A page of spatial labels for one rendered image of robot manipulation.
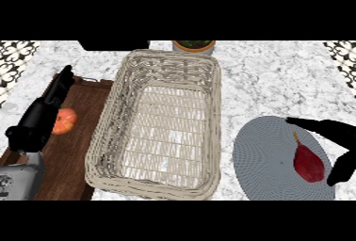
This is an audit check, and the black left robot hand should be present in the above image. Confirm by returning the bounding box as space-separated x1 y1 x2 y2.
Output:
4 64 77 153

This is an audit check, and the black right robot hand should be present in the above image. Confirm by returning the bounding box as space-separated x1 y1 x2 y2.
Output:
285 117 356 187

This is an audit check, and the round grey placemat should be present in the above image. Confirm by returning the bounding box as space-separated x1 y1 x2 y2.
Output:
230 116 337 201

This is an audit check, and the pale wicker basket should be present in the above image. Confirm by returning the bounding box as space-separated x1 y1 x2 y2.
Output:
83 48 223 201

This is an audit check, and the brown wooden tray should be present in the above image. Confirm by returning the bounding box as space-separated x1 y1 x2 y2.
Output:
0 73 115 201

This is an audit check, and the black appliance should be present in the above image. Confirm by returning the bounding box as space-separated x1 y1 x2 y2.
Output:
77 40 152 52

